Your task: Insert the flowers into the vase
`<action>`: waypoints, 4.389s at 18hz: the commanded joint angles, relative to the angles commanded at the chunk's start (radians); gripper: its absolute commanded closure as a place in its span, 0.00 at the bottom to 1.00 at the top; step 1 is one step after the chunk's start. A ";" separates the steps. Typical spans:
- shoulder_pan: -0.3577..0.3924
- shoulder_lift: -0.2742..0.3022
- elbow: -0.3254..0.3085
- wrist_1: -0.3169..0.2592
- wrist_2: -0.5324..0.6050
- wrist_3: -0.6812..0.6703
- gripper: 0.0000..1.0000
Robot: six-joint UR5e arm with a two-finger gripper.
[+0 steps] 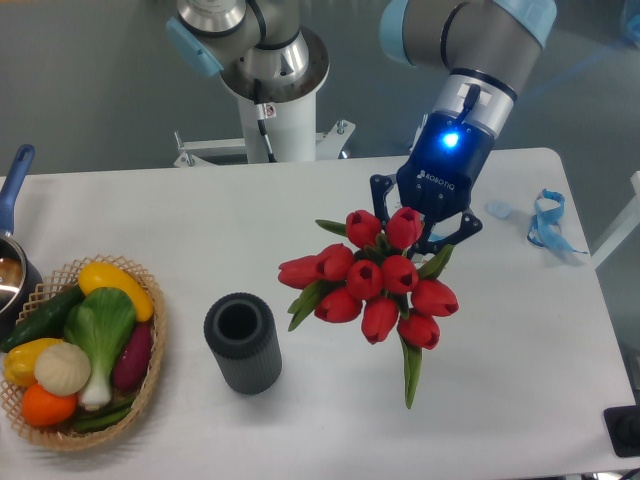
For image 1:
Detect pale blue bottle cap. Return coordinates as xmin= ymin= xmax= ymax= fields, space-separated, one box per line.
xmin=486 ymin=200 xmax=512 ymax=220

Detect yellow bell pepper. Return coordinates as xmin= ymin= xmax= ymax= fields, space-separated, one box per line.
xmin=3 ymin=338 xmax=63 ymax=388

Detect green cucumber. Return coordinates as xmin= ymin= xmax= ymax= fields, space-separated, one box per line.
xmin=1 ymin=285 xmax=85 ymax=353

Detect blue ribbon strap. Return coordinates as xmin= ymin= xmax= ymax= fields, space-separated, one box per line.
xmin=526 ymin=188 xmax=590 ymax=257

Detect red tulip bouquet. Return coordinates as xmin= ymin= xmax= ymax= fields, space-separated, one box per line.
xmin=278 ymin=207 xmax=459 ymax=407

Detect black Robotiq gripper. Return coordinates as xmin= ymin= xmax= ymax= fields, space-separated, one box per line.
xmin=369 ymin=113 xmax=495 ymax=259

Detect woven wicker basket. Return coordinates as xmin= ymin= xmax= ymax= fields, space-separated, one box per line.
xmin=1 ymin=255 xmax=167 ymax=452

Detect white frame at right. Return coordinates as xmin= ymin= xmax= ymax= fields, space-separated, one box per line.
xmin=591 ymin=171 xmax=639 ymax=269

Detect purple sweet potato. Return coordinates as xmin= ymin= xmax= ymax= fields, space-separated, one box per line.
xmin=112 ymin=323 xmax=153 ymax=391

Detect green pea pods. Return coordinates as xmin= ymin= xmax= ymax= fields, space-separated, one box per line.
xmin=71 ymin=396 xmax=134 ymax=434

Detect blue handled saucepan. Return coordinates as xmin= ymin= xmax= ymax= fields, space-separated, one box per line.
xmin=1 ymin=144 xmax=42 ymax=341

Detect dark grey ribbed vase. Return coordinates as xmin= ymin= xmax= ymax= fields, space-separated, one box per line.
xmin=203 ymin=292 xmax=282 ymax=395

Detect white garlic bulb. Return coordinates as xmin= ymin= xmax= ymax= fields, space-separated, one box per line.
xmin=34 ymin=342 xmax=91 ymax=396

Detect black device at edge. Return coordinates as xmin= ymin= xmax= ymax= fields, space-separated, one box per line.
xmin=603 ymin=405 xmax=639 ymax=458

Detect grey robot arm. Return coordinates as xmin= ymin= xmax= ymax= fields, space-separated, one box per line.
xmin=166 ymin=1 xmax=557 ymax=255

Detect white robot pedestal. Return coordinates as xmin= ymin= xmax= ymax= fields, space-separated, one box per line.
xmin=173 ymin=92 xmax=356 ymax=168

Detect orange tangerine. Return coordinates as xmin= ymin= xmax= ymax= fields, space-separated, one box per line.
xmin=21 ymin=384 xmax=77 ymax=427

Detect green bok choy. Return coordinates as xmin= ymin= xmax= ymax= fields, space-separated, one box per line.
xmin=63 ymin=287 xmax=136 ymax=411

